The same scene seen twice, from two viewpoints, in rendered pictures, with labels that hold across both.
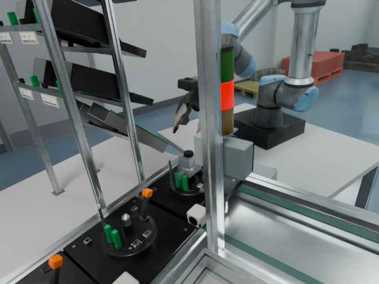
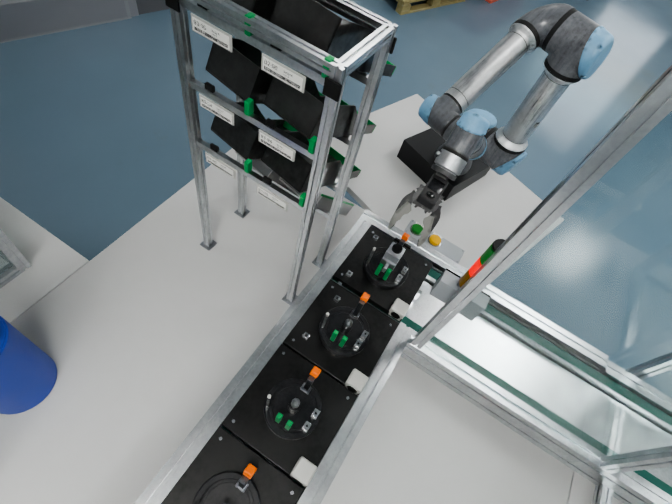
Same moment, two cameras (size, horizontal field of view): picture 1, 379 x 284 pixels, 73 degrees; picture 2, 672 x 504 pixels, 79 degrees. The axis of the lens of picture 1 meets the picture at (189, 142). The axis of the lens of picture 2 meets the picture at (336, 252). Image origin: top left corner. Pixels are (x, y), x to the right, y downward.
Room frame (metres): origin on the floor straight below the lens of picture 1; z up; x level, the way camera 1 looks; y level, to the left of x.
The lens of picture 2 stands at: (0.08, 0.45, 2.01)
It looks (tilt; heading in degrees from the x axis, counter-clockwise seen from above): 55 degrees down; 336
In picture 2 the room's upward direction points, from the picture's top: 19 degrees clockwise
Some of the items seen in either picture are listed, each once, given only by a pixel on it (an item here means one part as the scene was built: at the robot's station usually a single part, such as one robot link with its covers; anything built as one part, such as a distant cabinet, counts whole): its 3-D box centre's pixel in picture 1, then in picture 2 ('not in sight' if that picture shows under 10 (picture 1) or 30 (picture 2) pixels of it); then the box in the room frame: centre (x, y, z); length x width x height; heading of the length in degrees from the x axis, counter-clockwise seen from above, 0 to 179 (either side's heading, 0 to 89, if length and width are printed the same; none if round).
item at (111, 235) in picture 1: (127, 226); (346, 326); (0.47, 0.17, 1.01); 0.24 x 0.24 x 0.13; 50
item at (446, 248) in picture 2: not in sight; (431, 245); (0.78, -0.20, 0.93); 0.21 x 0.07 x 0.06; 50
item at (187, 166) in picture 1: (187, 163); (392, 256); (0.66, 0.01, 1.06); 0.08 x 0.04 x 0.07; 140
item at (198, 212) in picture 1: (197, 216); (398, 309); (0.53, -0.01, 0.97); 0.05 x 0.05 x 0.04; 50
